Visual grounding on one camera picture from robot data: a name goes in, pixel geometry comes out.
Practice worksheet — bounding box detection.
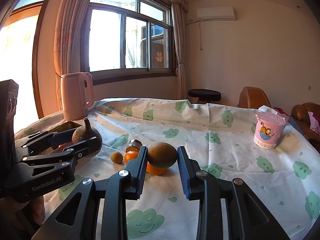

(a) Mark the white air conditioner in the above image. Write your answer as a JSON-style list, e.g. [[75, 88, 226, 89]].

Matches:
[[196, 7, 236, 21]]

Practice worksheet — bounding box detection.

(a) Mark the cloud print tablecloth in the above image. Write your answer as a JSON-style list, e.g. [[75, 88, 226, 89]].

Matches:
[[14, 97, 320, 240]]

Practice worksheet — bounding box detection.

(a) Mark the brown framed window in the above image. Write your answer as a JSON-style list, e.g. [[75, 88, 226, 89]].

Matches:
[[80, 0, 177, 83]]

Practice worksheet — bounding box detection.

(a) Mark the narrow beige curtain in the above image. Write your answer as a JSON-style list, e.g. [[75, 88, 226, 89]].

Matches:
[[171, 1, 188, 100]]

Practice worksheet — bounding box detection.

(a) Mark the white paper napkin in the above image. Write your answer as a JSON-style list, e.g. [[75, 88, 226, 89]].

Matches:
[[257, 105, 279, 115]]

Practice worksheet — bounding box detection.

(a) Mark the pink floral blanket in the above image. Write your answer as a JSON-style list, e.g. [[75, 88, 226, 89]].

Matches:
[[307, 111, 320, 134]]

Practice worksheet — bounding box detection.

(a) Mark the pink metal tin box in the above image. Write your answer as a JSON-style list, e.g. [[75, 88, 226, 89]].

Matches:
[[46, 121, 84, 155]]

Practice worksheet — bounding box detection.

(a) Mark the brown leather armchair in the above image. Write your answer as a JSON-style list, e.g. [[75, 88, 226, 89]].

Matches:
[[237, 86, 272, 109]]

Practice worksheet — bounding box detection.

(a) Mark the pink cartoon cup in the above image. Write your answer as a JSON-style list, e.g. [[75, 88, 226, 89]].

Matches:
[[253, 112, 286, 150]]

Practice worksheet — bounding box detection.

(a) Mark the long patterned beige curtain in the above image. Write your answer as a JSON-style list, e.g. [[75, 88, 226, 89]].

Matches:
[[53, 0, 100, 110]]

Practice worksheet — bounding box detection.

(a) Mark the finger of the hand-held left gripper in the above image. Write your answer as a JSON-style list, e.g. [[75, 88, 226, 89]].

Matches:
[[14, 126, 84, 155], [22, 136, 102, 167]]

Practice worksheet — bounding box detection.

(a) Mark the small brown round fruit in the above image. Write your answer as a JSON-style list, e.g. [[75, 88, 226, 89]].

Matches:
[[110, 151, 124, 165]]

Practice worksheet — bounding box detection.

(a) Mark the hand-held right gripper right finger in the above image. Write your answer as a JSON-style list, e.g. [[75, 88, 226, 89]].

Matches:
[[176, 146, 292, 240]]

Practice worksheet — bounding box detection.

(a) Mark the large rough orange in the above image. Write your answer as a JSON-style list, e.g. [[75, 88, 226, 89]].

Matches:
[[146, 162, 167, 176]]

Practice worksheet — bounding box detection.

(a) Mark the black round stool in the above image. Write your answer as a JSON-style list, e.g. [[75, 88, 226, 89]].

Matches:
[[187, 89, 222, 105]]

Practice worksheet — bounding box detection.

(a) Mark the brown pear-shaped taro root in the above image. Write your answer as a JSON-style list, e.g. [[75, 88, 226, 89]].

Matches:
[[72, 117, 103, 158]]

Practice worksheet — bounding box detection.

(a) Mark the blue denim cloth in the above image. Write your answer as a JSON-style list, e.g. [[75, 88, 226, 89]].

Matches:
[[287, 119, 304, 134]]

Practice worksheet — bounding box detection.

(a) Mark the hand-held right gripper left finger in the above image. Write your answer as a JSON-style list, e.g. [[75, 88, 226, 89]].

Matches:
[[29, 145, 149, 240]]

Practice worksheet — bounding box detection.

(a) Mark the pink electric kettle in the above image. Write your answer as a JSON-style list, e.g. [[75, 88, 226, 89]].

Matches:
[[60, 72, 95, 121]]

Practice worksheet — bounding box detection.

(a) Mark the air conditioner cord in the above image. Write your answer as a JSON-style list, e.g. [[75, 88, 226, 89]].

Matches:
[[186, 19, 203, 52]]

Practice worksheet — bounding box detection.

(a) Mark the wooden balcony door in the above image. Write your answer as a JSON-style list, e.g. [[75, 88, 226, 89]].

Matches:
[[0, 1, 55, 130]]

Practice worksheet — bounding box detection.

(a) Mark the small smooth orange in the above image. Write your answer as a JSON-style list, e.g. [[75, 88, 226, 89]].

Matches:
[[124, 151, 139, 170]]

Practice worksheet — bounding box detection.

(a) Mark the person's left hand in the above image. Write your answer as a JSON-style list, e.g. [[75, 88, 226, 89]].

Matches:
[[14, 195, 46, 230]]

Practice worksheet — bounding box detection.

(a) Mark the brown leather sofa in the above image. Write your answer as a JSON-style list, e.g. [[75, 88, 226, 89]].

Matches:
[[290, 102, 320, 153]]

